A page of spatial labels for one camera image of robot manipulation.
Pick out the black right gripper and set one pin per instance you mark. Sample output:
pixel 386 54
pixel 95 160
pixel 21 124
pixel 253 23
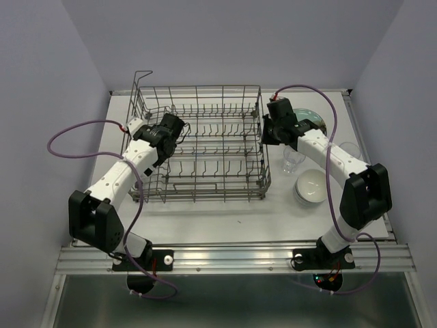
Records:
pixel 266 140

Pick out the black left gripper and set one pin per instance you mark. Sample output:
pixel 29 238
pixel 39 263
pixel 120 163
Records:
pixel 162 160

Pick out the teal floral plate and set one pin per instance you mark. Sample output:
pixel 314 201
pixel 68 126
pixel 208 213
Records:
pixel 307 114

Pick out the clear faceted glass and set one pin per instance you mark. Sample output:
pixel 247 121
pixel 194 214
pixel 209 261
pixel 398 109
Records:
pixel 291 160
pixel 351 148

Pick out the grey wire dish rack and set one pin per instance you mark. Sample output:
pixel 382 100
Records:
pixel 220 155

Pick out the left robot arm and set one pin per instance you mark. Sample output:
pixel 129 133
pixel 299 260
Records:
pixel 93 217

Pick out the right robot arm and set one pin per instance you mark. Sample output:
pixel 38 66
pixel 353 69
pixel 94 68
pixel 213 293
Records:
pixel 366 192

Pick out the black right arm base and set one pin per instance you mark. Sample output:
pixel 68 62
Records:
pixel 327 267

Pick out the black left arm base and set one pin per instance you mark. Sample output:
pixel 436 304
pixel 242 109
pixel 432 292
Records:
pixel 143 273

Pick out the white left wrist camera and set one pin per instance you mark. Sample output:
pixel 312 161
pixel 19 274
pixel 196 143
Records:
pixel 133 126

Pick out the aluminium mounting rail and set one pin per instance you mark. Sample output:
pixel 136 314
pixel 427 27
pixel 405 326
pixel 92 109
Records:
pixel 238 258

